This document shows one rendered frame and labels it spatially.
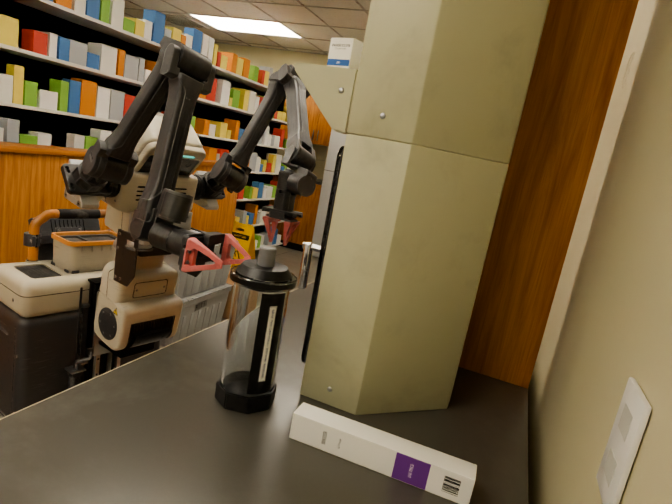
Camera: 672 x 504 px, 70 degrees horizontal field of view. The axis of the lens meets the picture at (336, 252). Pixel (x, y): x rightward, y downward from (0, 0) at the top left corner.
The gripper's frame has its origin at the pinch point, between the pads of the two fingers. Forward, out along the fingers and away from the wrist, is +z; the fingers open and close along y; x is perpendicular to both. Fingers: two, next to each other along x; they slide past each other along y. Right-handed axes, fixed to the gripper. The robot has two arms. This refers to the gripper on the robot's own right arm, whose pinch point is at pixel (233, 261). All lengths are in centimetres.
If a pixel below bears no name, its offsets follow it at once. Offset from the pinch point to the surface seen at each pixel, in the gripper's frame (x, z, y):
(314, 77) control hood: -36.3, 11.7, -5.8
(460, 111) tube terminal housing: -36, 35, 0
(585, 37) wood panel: -59, 50, 32
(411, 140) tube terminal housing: -29.9, 30.2, -5.2
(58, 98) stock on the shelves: -17, -231, 135
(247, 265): -5.1, 12.5, -15.6
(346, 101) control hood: -33.6, 18.2, -5.6
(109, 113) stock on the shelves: -15, -230, 173
